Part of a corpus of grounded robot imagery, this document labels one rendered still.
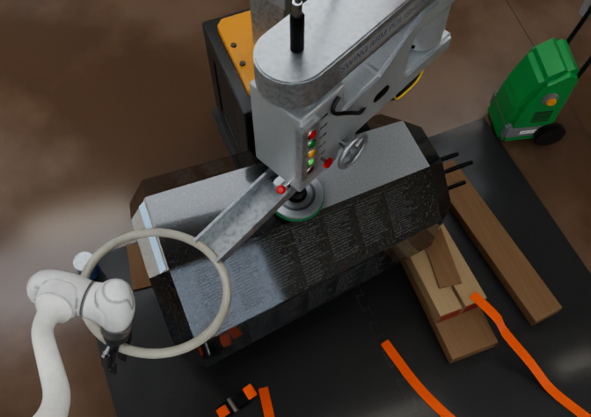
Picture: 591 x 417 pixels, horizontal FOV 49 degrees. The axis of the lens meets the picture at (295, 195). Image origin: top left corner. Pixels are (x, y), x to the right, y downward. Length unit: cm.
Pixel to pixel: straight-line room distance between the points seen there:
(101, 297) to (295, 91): 76
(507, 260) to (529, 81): 93
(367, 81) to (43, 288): 118
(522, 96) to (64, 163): 251
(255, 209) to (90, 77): 209
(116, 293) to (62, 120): 235
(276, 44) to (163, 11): 261
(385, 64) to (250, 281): 98
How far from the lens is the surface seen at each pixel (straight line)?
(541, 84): 357
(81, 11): 457
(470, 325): 325
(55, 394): 166
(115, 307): 180
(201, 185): 264
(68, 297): 185
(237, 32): 318
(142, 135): 385
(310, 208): 252
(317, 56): 185
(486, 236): 347
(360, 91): 218
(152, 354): 205
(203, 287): 254
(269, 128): 208
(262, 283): 258
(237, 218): 232
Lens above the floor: 308
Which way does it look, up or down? 61 degrees down
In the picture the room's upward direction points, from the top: straight up
